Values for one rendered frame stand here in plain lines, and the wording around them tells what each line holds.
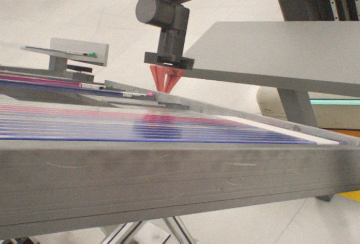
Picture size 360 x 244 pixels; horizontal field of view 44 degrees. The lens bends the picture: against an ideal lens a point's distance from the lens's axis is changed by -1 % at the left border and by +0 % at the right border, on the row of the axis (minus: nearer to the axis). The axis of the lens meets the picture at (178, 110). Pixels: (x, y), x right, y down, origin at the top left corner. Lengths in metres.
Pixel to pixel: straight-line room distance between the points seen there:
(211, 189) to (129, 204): 0.09
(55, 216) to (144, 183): 0.08
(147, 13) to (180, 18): 0.09
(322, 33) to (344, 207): 0.61
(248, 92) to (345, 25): 1.01
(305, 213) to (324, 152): 1.00
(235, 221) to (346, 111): 0.53
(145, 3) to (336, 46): 0.48
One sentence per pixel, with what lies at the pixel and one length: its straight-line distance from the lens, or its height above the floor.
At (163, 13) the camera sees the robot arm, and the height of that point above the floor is 0.88.
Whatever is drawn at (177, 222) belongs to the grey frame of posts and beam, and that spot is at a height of 0.17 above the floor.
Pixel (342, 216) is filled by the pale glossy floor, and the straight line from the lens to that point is 1.53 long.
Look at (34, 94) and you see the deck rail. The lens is 1.05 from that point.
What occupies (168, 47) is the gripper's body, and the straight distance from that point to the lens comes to 0.96.
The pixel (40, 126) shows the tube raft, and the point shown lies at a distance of 0.39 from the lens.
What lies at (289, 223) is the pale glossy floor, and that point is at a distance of 1.55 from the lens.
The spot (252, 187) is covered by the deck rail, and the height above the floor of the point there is 0.87.
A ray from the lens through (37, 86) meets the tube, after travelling 0.83.
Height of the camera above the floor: 1.21
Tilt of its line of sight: 33 degrees down
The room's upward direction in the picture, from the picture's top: 27 degrees counter-clockwise
